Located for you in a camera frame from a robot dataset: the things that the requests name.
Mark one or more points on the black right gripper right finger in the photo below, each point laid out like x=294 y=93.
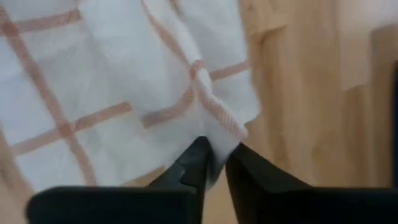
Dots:
x=280 y=202

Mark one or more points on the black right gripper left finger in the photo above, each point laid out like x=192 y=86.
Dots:
x=124 y=205

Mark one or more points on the white towel with red checks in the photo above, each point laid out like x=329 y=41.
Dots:
x=124 y=77

